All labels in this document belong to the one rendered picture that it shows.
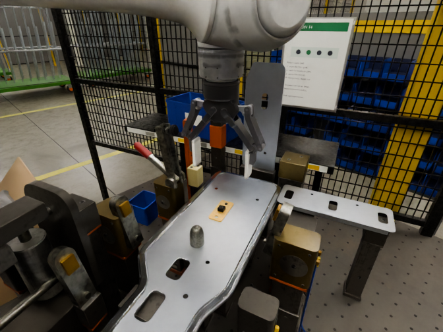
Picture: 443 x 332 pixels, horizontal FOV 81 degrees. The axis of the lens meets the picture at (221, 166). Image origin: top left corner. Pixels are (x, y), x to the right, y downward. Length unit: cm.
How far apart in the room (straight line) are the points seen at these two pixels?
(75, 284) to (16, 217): 16
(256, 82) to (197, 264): 53
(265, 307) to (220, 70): 44
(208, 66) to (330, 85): 62
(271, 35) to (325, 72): 74
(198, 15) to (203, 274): 44
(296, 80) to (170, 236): 73
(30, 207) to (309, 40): 93
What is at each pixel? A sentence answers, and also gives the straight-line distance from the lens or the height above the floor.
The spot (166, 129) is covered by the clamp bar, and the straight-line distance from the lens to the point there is 65.
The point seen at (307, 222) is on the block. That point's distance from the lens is 72.
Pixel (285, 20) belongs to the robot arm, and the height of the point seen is 144.
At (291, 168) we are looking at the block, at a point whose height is 104.
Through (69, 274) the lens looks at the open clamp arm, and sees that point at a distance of 54.
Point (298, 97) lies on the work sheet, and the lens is 107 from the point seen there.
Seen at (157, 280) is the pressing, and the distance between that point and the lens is 56.
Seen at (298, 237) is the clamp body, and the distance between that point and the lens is 58.
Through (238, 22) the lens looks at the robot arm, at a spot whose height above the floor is 144.
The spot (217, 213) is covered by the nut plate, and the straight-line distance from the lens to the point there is 68.
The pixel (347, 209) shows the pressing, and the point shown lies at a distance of 78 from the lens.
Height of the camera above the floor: 144
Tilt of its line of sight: 29 degrees down
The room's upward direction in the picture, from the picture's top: straight up
